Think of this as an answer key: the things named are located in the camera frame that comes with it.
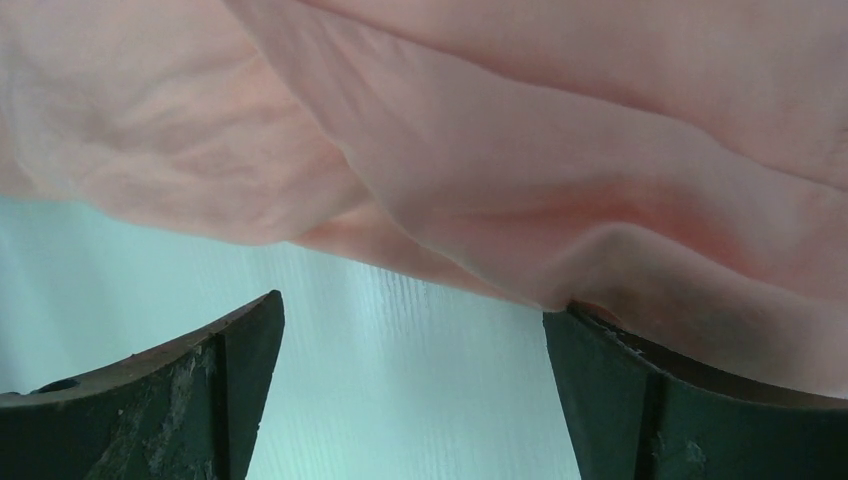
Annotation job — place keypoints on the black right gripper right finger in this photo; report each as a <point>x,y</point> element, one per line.
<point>636,410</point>

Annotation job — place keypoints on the pink t shirt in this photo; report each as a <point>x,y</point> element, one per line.
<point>680,164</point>

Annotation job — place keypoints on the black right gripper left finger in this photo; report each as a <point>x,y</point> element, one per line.
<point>189,408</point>

